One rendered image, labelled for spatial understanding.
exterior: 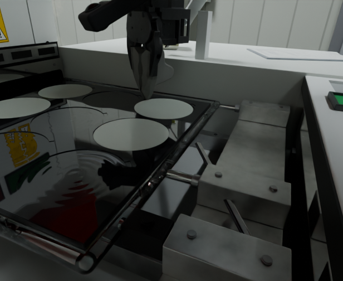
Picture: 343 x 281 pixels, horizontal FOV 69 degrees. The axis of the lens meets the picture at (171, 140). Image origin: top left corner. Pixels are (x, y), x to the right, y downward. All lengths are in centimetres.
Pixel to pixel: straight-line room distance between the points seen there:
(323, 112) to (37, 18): 56
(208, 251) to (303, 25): 208
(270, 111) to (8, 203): 38
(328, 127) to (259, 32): 196
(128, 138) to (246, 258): 21
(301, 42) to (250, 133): 182
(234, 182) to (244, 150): 12
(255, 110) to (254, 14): 178
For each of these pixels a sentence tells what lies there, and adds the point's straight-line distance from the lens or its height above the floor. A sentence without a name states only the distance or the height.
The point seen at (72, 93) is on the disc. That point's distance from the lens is 53.
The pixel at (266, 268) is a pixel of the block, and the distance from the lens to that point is 18.
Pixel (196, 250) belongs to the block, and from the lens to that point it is 18.
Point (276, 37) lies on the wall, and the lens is 220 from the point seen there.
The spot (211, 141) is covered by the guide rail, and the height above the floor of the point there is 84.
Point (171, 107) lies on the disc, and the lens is 43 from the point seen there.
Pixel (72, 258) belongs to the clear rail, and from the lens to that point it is 19.
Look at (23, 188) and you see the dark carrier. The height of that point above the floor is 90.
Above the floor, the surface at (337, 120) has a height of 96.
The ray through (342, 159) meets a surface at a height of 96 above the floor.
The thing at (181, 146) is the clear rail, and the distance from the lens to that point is 30.
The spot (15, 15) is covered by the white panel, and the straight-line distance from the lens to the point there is 62.
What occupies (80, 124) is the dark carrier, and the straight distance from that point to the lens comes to 38.
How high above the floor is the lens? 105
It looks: 27 degrees down
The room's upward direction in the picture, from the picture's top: 2 degrees clockwise
